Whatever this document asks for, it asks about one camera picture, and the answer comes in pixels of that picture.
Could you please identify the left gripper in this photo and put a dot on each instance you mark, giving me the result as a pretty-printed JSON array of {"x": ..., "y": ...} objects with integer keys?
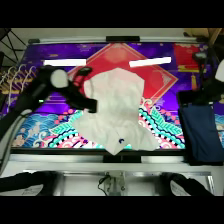
[{"x": 84, "y": 101}]

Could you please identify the white T-shirt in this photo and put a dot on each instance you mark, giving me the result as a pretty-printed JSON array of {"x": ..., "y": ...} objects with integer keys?
[{"x": 116, "y": 110}]

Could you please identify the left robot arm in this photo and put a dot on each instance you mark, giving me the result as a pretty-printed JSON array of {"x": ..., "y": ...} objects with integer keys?
[{"x": 30, "y": 99}]

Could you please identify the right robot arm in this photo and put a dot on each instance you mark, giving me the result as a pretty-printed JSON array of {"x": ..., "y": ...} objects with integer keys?
[{"x": 213, "y": 91}]

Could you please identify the dark blue garment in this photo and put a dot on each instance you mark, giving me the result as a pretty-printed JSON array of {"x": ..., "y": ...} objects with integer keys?
[{"x": 200, "y": 133}]

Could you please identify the silver frame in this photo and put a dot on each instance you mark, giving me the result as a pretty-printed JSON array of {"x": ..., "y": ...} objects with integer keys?
[{"x": 150, "y": 166}]

